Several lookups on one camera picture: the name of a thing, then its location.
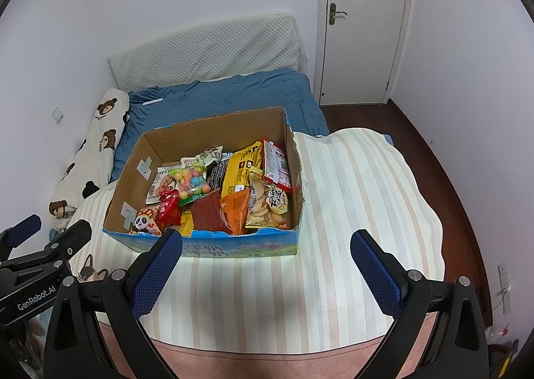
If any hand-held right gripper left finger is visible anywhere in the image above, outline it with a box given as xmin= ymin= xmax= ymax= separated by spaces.
xmin=44 ymin=229 xmax=183 ymax=379

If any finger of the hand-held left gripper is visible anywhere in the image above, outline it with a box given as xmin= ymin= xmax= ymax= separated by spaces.
xmin=41 ymin=219 xmax=93 ymax=263
xmin=0 ymin=214 xmax=42 ymax=263

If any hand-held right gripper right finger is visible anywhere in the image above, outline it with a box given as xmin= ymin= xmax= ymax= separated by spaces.
xmin=350 ymin=230 xmax=489 ymax=379

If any orange panda snack packet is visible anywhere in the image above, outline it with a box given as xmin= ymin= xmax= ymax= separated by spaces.
xmin=129 ymin=206 xmax=163 ymax=237

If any small yellow snack packet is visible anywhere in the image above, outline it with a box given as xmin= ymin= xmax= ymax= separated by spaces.
xmin=180 ymin=210 xmax=197 ymax=237

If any dark red snack packet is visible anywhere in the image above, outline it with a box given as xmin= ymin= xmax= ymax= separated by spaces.
xmin=190 ymin=189 xmax=228 ymax=234

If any white cookie packet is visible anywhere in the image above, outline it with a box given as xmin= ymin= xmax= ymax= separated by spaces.
xmin=145 ymin=166 xmax=176 ymax=205

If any colourful candy ball bag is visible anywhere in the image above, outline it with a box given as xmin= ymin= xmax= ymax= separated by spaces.
xmin=158 ymin=166 xmax=213 ymax=226

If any cardboard box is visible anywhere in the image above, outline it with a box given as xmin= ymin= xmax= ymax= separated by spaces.
xmin=102 ymin=107 xmax=307 ymax=258

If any small white snack packet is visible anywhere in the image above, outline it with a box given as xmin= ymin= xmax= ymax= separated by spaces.
xmin=196 ymin=146 xmax=224 ymax=167

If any clear rice cracker bag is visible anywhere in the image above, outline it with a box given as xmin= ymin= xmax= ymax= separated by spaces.
xmin=245 ymin=168 xmax=290 ymax=230

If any yellow black biscuit packet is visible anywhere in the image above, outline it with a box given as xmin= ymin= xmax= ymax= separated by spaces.
xmin=220 ymin=143 xmax=264 ymax=198

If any red white stick packet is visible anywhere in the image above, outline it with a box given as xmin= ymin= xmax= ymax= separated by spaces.
xmin=269 ymin=141 xmax=291 ymax=194
xmin=261 ymin=138 xmax=278 ymax=183

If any cat print striped blanket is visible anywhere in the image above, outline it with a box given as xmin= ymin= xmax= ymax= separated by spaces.
xmin=69 ymin=127 xmax=445 ymax=379

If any bear print long pillow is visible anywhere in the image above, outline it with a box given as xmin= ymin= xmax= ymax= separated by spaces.
xmin=49 ymin=88 xmax=130 ymax=219

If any clear plastic bottle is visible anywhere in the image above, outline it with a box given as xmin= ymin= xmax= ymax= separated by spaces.
xmin=486 ymin=323 xmax=516 ymax=345

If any blue bed sheet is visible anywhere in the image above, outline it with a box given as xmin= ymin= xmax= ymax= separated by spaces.
xmin=109 ymin=69 xmax=330 ymax=183

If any white door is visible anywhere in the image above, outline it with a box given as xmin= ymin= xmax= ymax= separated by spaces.
xmin=318 ymin=0 xmax=418 ymax=105

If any grey quilted headboard cushion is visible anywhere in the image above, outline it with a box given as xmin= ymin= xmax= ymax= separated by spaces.
xmin=107 ymin=12 xmax=302 ymax=90

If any white wall power outlet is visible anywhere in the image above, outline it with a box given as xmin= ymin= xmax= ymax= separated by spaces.
xmin=498 ymin=263 xmax=512 ymax=315

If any metal door handle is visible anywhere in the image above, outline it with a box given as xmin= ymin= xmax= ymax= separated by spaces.
xmin=329 ymin=3 xmax=348 ymax=25

